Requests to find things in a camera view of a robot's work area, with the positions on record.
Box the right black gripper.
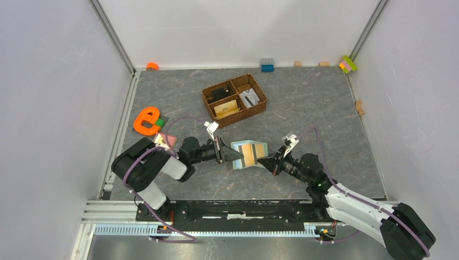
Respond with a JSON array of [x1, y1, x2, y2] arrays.
[[257, 146, 311, 185]]

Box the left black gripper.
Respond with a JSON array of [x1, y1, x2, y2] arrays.
[[191, 136, 244, 164]]

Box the light blue card holder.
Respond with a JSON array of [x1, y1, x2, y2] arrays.
[[231, 140, 268, 170]]

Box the gold credit card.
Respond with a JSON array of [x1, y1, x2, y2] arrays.
[[214, 100, 240, 120]]

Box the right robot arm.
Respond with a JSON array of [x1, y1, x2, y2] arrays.
[[257, 147, 436, 259]]

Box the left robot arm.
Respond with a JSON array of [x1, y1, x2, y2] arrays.
[[111, 136, 244, 221]]

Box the white cards in basket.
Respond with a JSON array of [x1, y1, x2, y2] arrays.
[[239, 88, 260, 108]]

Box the pink square card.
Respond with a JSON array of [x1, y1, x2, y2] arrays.
[[153, 132, 177, 149]]

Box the black item in basket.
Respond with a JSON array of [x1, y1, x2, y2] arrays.
[[209, 86, 231, 103]]

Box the green toy block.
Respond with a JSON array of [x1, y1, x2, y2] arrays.
[[155, 118, 167, 128]]

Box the orange letter e toy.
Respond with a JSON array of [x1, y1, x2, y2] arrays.
[[133, 107, 160, 136]]

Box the blue grey lego stack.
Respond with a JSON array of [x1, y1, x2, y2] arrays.
[[260, 58, 275, 73]]

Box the curved wooden arch block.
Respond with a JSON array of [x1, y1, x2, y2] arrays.
[[355, 100, 365, 116]]

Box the orange round cap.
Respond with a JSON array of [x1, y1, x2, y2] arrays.
[[146, 62, 159, 70]]

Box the green pink lego stack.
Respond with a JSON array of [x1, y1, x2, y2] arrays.
[[339, 55, 358, 74]]

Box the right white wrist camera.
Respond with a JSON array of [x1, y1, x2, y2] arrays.
[[283, 134, 299, 158]]

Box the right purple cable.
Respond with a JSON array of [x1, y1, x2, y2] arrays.
[[296, 126, 431, 258]]

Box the purple cable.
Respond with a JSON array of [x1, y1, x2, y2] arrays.
[[122, 116, 207, 243], [296, 126, 431, 258]]

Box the white slotted cable duct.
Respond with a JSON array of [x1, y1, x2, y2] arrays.
[[94, 224, 324, 238]]

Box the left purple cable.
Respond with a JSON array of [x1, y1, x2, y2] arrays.
[[122, 116, 207, 243]]

